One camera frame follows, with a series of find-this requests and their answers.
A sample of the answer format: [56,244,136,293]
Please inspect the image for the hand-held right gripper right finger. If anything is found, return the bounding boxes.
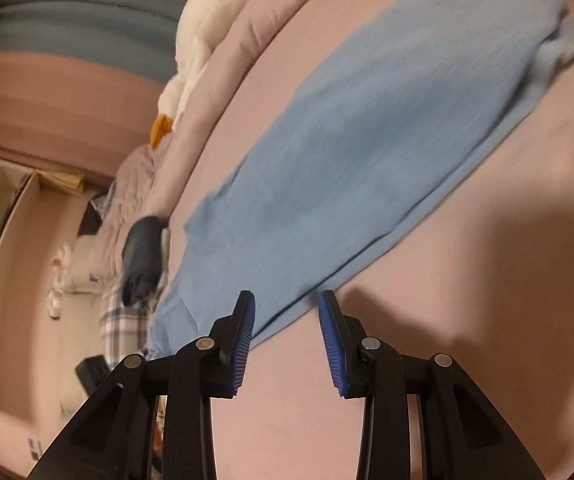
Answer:
[317,290,548,480]

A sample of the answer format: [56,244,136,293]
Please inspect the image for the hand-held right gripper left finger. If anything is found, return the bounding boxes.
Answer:
[27,290,258,480]

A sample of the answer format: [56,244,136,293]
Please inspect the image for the light blue denim pants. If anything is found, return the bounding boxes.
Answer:
[147,0,574,358]

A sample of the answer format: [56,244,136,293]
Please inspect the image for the folded light green garment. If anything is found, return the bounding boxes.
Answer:
[159,227,172,291]

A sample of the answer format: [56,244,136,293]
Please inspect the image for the plaid pillow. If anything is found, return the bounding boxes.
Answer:
[100,280,160,357]

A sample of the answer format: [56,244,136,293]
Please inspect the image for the folded dark blue jeans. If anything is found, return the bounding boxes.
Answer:
[121,216,168,307]

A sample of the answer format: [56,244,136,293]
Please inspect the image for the pink bed sheet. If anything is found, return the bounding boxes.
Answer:
[157,0,574,480]

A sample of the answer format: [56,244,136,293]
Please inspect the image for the white cabinet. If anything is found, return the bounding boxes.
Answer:
[0,152,88,401]

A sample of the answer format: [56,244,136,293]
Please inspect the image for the pink curtain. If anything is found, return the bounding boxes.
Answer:
[0,50,178,181]

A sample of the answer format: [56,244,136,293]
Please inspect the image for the pink comforter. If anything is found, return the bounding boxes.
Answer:
[87,0,353,306]

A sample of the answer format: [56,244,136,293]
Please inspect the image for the white goose plush toy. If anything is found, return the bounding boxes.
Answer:
[149,0,288,148]

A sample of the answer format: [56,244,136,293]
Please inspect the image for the teal curtain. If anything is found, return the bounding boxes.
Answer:
[0,0,228,81]

